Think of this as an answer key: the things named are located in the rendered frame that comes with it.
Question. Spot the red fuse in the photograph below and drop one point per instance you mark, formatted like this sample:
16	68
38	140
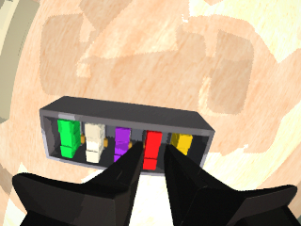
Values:
150	150

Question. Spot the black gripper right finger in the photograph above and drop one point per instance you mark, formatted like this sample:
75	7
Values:
198	199

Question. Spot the beige shallow tray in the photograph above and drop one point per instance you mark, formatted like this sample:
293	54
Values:
16	17

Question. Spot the purple fuse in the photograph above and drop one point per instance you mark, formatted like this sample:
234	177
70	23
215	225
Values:
123	135

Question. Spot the yellow fuse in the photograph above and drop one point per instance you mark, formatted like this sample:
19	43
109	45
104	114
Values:
181	141

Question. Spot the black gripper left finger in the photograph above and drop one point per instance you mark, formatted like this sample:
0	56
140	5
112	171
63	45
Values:
105	200

